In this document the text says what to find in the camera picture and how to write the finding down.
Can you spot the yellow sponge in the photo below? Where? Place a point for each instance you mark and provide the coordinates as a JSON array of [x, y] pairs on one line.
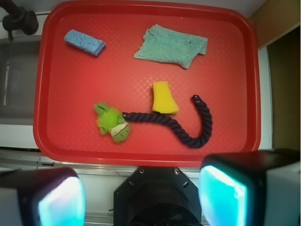
[[163, 101]]

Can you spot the black faucet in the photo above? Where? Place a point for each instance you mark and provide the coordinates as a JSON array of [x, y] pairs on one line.
[[18, 18]]

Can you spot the red plastic tray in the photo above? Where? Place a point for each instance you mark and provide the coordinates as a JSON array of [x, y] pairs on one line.
[[70, 81]]

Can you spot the blue sponge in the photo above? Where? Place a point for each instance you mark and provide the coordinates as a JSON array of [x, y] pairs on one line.
[[85, 42]]

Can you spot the teal microfiber cloth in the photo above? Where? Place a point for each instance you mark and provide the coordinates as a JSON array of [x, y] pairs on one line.
[[168, 46]]

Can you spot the green plush toy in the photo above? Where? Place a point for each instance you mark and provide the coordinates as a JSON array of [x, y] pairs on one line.
[[110, 121]]

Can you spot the grey sink basin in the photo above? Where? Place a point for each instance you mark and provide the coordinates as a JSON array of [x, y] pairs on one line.
[[18, 73]]

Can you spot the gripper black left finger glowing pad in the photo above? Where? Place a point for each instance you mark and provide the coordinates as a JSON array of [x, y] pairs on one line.
[[42, 197]]

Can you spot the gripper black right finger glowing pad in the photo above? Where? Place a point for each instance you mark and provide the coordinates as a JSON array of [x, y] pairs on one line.
[[260, 188]]

